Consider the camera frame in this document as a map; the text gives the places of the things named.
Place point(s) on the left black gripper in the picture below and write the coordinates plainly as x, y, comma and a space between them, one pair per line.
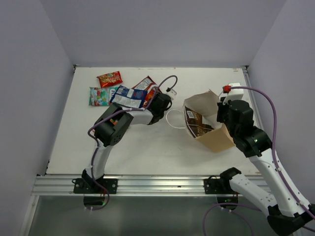
154, 98

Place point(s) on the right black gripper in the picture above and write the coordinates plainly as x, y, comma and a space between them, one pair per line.
221, 107

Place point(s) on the red Doritos chip bag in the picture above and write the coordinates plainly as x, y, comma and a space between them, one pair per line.
150, 86

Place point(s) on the brown chip bag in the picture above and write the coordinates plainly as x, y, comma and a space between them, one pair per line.
196, 124

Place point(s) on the brown paper bag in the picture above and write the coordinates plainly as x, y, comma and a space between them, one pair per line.
217, 140

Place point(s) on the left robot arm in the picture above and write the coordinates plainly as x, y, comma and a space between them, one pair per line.
110, 128

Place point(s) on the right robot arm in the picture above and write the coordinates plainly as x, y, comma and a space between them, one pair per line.
285, 207

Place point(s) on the blue snack bag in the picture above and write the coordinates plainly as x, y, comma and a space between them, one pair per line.
129, 97

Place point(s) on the teal Fox's candy bag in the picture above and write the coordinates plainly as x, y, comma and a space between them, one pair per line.
101, 96

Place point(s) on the orange snack packet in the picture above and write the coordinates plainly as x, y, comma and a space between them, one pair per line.
113, 121

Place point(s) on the small red snack packet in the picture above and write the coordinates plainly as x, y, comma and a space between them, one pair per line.
110, 79

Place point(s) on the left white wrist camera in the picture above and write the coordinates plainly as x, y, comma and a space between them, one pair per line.
171, 93

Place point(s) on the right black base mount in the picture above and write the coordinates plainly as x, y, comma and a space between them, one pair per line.
220, 187

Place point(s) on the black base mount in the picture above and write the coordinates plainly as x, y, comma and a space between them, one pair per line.
220, 187
95, 197

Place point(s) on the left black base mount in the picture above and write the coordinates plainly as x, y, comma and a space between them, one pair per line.
95, 197

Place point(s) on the aluminium front rail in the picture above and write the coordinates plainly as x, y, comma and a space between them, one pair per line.
128, 185

